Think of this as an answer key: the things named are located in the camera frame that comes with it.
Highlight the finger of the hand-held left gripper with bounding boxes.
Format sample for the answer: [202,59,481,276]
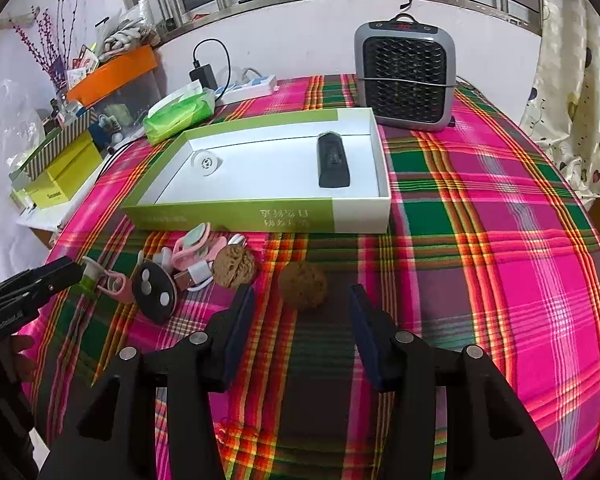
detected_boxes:
[0,256,88,287]
[0,280,61,313]

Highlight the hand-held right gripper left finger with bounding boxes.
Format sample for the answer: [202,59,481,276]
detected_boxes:
[40,284,257,480]

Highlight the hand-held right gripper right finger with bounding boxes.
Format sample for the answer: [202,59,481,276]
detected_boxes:
[348,284,563,480]

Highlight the green and white spool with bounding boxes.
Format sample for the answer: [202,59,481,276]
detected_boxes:
[77,256,106,297]

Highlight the brown walnut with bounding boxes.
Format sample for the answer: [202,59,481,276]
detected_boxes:
[279,261,328,312]
[212,245,257,290]

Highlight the white usb cable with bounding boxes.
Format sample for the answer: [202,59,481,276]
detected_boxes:
[172,232,248,293]

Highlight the pink cable clip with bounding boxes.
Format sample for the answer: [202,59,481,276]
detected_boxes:
[96,269,136,305]
[172,222,226,266]

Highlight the black round disc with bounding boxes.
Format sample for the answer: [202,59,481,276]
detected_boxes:
[131,260,177,323]

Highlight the white round ball case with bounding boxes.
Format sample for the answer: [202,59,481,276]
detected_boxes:
[137,246,176,273]

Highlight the green and white cardboard box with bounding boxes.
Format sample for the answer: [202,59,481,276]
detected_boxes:
[121,106,393,235]

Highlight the person's left forearm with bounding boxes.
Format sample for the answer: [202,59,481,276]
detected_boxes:
[0,377,38,480]

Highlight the person's left hand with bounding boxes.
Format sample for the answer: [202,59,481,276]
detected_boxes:
[0,335,38,386]

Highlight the white side table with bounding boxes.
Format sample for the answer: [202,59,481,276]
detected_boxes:
[15,160,111,251]

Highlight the yellow-green cardboard box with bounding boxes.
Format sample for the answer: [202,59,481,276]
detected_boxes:
[10,131,105,209]

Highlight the striped cardboard box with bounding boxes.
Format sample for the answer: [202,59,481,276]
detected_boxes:
[10,107,98,181]

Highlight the pink plaid blanket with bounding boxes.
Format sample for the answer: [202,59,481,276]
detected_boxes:
[17,74,600,480]

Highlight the clear plastic bag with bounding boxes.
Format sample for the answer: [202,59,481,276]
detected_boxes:
[0,75,51,171]

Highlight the black remote control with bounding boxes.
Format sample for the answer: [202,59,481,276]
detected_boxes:
[316,131,352,190]

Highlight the green tissue pack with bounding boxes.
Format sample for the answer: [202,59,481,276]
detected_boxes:
[144,81,217,146]

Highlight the orange lid storage bin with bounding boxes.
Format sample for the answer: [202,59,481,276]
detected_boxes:
[65,44,162,136]

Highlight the bunch of printed cards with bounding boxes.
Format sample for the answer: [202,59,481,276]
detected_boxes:
[66,44,101,93]

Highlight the purple flower branches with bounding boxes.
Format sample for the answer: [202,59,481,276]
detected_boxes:
[7,0,88,93]

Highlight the white power strip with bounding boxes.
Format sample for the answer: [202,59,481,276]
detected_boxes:
[215,74,277,106]

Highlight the black power adapter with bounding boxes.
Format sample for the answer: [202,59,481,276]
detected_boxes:
[189,39,231,92]

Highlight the white cloth bundle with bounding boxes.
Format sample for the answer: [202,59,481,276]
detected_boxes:
[96,0,158,58]

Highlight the grey fan heater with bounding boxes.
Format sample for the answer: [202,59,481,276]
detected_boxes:
[354,14,457,132]

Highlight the patterned curtain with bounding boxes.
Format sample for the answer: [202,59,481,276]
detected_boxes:
[519,0,600,211]

